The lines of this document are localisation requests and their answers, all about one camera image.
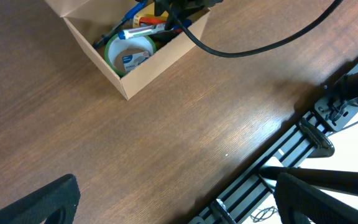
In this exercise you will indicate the yellow spiral notepad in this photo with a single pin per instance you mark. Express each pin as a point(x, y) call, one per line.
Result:
point(147, 11)

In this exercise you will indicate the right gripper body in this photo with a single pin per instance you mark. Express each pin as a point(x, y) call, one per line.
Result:
point(180, 9)

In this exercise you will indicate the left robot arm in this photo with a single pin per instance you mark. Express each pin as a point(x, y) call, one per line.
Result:
point(320, 179)

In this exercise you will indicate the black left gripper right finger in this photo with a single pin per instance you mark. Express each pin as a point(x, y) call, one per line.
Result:
point(299, 202)

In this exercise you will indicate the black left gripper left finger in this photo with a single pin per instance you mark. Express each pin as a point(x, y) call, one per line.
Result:
point(55, 202)

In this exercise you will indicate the black aluminium rail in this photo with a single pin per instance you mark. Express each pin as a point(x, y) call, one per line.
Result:
point(241, 200)

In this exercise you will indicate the black rail clamp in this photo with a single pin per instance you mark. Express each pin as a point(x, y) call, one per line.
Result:
point(323, 146)

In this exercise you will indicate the white blue marker pen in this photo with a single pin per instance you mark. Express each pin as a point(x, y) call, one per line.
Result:
point(145, 30)

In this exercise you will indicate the blue ballpoint pen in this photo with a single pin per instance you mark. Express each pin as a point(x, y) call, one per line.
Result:
point(128, 16)

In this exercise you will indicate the brown cardboard box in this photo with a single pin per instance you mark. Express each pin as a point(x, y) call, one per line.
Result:
point(88, 19)

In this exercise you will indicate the green tape roll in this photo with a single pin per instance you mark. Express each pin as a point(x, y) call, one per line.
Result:
point(117, 48)

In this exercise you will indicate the small white blue box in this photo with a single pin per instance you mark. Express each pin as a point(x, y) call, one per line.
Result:
point(130, 62)

